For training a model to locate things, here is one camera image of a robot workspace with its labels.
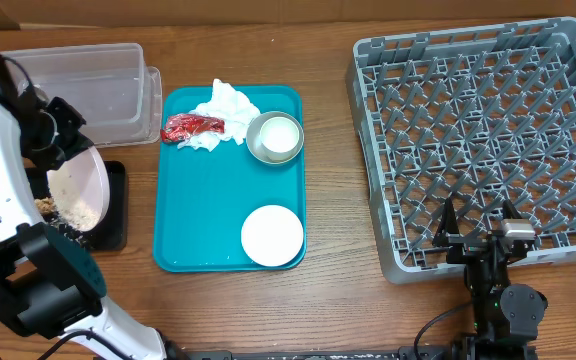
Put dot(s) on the white paper cup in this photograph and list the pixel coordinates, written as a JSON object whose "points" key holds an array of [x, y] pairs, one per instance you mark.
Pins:
{"points": [[280, 138]]}

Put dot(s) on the small white plate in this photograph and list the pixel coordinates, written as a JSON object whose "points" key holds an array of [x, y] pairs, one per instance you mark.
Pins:
{"points": [[272, 236]]}

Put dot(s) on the grey metal bowl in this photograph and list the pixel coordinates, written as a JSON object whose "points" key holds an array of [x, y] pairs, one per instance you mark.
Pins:
{"points": [[253, 136]]}

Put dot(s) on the grey dishwasher rack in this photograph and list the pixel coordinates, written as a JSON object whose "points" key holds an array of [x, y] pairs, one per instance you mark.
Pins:
{"points": [[478, 116]]}

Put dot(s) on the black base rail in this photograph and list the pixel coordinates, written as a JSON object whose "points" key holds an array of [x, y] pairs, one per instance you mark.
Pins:
{"points": [[403, 353]]}

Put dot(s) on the red snack wrapper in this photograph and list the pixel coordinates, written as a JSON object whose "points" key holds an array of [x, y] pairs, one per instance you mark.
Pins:
{"points": [[180, 128]]}

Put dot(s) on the teal serving tray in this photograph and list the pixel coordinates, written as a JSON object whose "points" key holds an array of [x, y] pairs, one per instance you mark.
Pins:
{"points": [[203, 198]]}

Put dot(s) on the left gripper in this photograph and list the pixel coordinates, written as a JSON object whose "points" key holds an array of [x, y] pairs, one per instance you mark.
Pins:
{"points": [[77, 141]]}

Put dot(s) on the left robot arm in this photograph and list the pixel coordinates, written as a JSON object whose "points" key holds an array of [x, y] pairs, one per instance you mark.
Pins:
{"points": [[49, 285]]}

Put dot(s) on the white napkin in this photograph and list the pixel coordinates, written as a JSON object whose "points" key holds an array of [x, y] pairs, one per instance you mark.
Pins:
{"points": [[231, 106]]}

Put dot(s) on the large white plate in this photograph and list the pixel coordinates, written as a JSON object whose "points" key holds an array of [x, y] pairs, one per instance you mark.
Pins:
{"points": [[90, 164]]}

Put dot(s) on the black plastic tray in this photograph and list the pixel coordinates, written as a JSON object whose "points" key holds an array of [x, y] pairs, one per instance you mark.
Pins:
{"points": [[111, 233]]}

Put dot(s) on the rice leftovers pile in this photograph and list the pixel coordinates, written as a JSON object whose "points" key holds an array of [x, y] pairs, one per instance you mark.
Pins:
{"points": [[79, 201]]}

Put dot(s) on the brown food scrap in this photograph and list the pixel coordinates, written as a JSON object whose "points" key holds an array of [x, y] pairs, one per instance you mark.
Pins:
{"points": [[45, 206]]}

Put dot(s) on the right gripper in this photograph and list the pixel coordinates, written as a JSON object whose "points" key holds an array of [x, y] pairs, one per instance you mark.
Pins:
{"points": [[475, 242]]}

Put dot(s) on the clear plastic storage bin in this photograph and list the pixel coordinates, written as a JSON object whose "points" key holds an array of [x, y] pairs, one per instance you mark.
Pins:
{"points": [[110, 85]]}

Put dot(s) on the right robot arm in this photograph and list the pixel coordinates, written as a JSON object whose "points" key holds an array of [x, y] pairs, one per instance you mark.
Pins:
{"points": [[506, 315]]}

